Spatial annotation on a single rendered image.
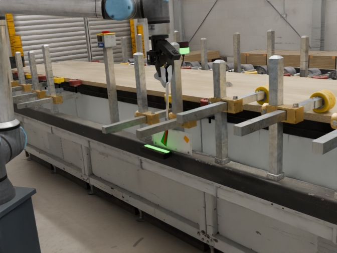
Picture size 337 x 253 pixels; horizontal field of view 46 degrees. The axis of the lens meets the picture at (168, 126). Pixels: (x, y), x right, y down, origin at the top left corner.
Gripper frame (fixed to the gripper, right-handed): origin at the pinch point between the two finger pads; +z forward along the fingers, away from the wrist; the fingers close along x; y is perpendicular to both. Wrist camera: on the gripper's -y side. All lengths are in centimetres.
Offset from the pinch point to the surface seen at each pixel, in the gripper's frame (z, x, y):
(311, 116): 12, -27, -50
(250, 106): 12.1, -27.5, -21.5
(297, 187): 31, -5, -57
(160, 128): 16.4, 7.2, -2.8
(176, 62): -8.2, -7.4, 1.0
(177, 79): -1.0, -7.3, 1.0
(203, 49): 0, -115, 88
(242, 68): 19, -155, 82
